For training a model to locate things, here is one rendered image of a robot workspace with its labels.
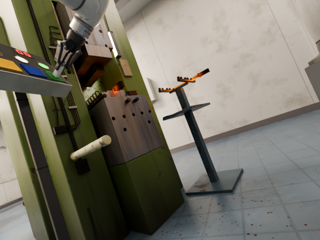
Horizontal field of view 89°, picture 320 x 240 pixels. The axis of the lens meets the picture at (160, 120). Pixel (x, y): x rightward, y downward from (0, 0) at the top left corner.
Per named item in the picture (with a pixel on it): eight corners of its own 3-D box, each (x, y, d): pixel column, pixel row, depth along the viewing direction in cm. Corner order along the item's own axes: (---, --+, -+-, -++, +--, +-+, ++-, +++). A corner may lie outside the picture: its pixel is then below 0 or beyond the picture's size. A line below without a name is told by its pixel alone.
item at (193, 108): (210, 104, 155) (209, 102, 155) (192, 108, 124) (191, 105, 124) (185, 115, 173) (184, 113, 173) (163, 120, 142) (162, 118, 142)
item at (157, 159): (185, 202, 127) (164, 145, 131) (151, 236, 99) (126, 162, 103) (142, 200, 165) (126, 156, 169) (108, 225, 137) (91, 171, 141)
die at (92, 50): (112, 57, 131) (108, 47, 132) (88, 55, 117) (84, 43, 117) (92, 82, 159) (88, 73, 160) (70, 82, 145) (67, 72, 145)
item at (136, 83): (184, 186, 160) (108, -15, 180) (167, 201, 141) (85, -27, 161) (154, 188, 190) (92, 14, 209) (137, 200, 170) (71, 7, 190)
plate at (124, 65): (132, 75, 158) (126, 59, 159) (125, 75, 151) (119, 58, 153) (131, 76, 159) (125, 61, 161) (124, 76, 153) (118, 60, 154)
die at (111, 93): (127, 98, 128) (123, 88, 129) (104, 100, 114) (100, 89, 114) (103, 115, 156) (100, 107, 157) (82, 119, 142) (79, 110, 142)
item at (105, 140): (114, 143, 74) (110, 132, 74) (103, 147, 70) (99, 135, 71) (80, 158, 103) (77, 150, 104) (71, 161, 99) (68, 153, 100)
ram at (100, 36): (122, 49, 142) (107, 9, 146) (77, 42, 114) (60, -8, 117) (101, 74, 170) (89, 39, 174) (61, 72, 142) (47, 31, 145)
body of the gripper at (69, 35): (76, 33, 71) (66, 51, 73) (90, 41, 79) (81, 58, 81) (65, 24, 72) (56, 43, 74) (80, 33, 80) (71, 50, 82)
